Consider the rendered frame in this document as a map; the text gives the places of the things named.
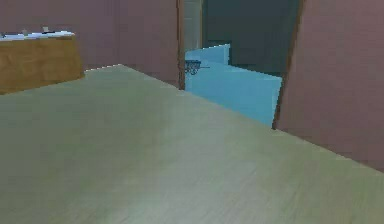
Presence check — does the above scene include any brown wooden cabinet white top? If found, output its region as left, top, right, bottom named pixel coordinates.
left=0, top=30, right=86, bottom=96

